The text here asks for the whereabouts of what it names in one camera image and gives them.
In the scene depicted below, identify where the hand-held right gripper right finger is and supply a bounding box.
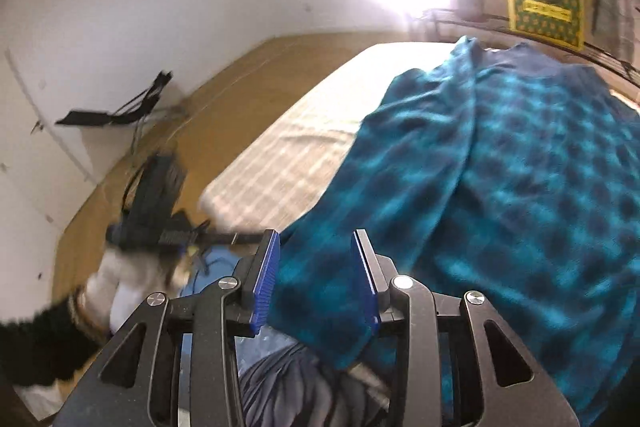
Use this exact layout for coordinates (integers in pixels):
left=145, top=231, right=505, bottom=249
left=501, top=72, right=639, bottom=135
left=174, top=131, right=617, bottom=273
left=351, top=229, right=581, bottom=427

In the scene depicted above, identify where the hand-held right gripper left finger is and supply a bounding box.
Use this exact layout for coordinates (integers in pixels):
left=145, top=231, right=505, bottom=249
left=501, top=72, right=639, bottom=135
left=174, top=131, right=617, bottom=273
left=52, top=229, right=281, bottom=427

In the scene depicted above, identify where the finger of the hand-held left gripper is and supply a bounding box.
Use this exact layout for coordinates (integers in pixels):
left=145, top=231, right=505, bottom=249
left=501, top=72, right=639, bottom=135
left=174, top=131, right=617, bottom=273
left=192, top=229, right=266, bottom=249

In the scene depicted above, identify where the teal plaid fleece jacket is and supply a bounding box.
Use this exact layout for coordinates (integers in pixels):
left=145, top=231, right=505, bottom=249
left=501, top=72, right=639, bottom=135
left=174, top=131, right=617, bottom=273
left=270, top=36, right=640, bottom=425

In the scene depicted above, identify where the person's left forearm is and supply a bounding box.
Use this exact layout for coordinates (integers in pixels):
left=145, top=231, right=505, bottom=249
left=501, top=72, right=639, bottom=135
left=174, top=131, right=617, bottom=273
left=0, top=294, right=110, bottom=390

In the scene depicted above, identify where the person's left hand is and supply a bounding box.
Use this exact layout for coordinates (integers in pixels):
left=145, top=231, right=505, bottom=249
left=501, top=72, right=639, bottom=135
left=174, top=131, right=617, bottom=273
left=82, top=249, right=191, bottom=338

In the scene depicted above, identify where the dark grey cloth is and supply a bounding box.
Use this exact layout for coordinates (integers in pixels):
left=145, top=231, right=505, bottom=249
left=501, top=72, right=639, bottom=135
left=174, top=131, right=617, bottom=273
left=239, top=338, right=397, bottom=427

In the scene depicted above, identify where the bed with beige plaid sheet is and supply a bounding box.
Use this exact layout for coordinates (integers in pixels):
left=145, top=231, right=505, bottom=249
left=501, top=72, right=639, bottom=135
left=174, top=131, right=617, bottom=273
left=199, top=39, right=640, bottom=243

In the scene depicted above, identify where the black strap bracket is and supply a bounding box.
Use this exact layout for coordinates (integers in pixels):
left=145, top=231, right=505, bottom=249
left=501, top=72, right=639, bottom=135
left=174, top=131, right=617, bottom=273
left=54, top=70, right=175, bottom=128

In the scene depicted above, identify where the black metal bed frame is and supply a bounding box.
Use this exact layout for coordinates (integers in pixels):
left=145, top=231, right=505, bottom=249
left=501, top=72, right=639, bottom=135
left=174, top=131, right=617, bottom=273
left=419, top=4, right=640, bottom=80

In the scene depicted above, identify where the yellow green wall poster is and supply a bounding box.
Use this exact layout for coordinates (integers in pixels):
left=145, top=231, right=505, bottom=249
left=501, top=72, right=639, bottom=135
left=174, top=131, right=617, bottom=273
left=504, top=0, right=586, bottom=52

